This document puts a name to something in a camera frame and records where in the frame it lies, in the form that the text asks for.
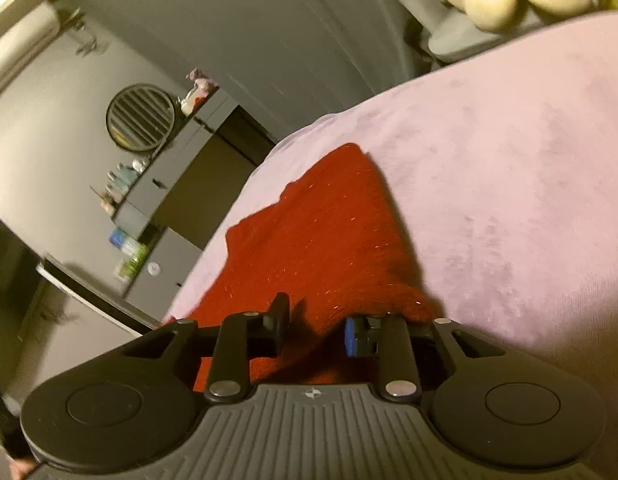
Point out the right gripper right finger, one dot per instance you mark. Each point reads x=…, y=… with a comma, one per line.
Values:
x=362, y=336

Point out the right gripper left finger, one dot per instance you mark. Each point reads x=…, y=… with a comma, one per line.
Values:
x=266, y=330

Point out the red knitted sweater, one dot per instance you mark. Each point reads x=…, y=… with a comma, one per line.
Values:
x=334, y=245

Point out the grey drawer cabinet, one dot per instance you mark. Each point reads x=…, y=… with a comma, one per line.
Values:
x=162, y=274

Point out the white standing panel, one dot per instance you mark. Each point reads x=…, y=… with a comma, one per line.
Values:
x=113, y=308

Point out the blue white tissue pack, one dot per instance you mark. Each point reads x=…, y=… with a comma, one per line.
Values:
x=127, y=245

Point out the grey dressing table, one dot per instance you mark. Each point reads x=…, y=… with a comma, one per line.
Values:
x=192, y=182

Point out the cosmetic bottles on table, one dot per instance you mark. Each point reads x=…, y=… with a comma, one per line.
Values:
x=120, y=182

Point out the pink fluffy bed blanket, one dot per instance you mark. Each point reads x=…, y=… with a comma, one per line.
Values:
x=504, y=169

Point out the round black-framed mirror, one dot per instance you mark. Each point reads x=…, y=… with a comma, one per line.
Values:
x=140, y=118

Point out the pink white plush toy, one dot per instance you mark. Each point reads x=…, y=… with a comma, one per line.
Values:
x=203, y=88

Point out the grey curtain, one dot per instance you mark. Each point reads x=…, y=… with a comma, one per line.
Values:
x=286, y=62

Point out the grey plush cushion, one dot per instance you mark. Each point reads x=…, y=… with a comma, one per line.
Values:
x=449, y=36

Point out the white air conditioner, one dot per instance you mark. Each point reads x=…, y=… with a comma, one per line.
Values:
x=25, y=40

